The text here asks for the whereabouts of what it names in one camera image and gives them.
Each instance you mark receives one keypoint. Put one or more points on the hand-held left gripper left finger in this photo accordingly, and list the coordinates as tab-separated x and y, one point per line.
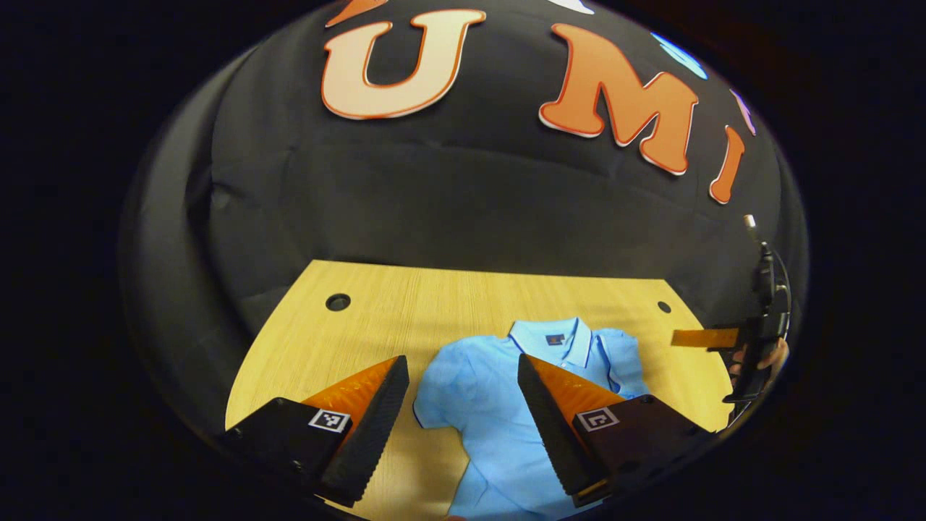
372	427

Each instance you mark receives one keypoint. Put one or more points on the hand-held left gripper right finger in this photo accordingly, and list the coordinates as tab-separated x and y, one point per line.
553	427

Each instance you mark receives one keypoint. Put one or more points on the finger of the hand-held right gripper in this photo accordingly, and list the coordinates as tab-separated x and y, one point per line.
705	338

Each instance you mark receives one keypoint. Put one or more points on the light blue polo T-shirt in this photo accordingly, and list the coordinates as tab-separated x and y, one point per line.
477	391

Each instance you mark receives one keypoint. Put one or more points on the black backdrop cloth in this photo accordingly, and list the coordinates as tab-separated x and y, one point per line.
463	202

